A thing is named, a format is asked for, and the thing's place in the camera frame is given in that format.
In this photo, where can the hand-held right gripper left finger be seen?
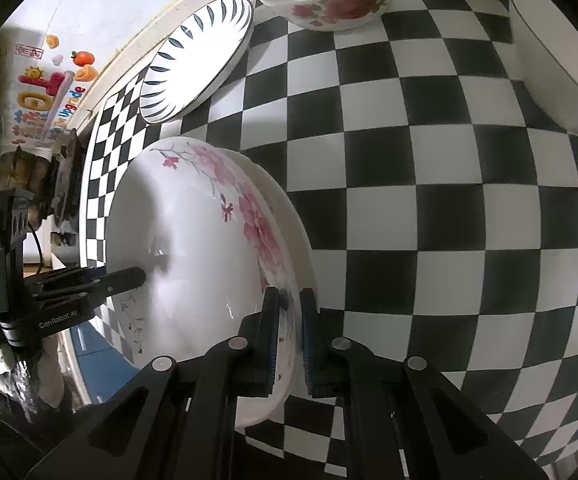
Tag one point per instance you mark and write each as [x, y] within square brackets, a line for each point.
[270, 345]

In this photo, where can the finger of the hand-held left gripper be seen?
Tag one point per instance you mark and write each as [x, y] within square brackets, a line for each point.
[121, 281]
[91, 273]

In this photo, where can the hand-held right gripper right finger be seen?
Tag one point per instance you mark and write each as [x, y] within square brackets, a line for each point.
[309, 347]

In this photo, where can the pink floral plate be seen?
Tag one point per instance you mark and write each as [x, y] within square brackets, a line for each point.
[194, 240]

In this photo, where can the leaf pattern plate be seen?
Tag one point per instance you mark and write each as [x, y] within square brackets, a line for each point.
[194, 55]

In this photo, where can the person's left forearm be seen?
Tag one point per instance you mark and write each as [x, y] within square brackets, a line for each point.
[24, 412]

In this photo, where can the person's left hand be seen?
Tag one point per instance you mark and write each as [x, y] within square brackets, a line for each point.
[51, 370]

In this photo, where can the brown wok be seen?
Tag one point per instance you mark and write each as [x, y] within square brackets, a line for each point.
[16, 175]

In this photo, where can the black and white checkered tablecloth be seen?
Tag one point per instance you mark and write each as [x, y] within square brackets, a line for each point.
[419, 160]

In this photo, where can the plain white bowl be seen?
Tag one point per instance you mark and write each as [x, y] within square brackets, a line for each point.
[554, 60]

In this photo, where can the colourful wall sticker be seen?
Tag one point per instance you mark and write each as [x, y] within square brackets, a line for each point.
[44, 95]

